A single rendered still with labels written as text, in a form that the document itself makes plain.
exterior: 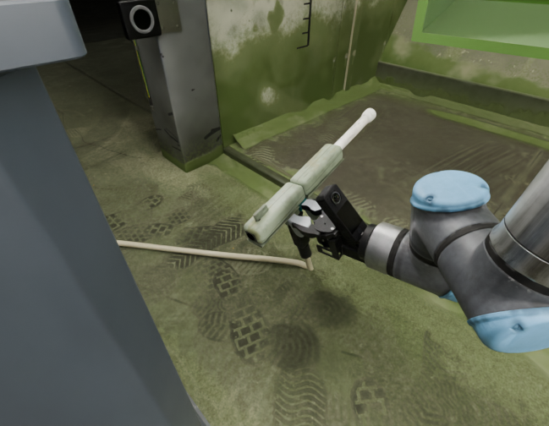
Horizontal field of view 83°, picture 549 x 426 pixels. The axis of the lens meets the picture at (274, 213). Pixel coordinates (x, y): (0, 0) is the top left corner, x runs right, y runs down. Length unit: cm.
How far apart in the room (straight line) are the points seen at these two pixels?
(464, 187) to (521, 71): 142
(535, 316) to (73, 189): 38
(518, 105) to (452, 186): 139
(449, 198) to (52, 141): 41
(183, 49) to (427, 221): 89
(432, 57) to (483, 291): 166
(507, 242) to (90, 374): 37
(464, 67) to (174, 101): 138
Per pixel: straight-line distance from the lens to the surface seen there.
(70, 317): 24
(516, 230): 36
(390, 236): 57
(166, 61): 109
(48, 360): 26
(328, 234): 61
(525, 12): 128
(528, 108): 183
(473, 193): 46
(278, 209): 63
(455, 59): 193
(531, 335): 40
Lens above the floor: 65
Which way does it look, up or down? 40 degrees down
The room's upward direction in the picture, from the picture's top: straight up
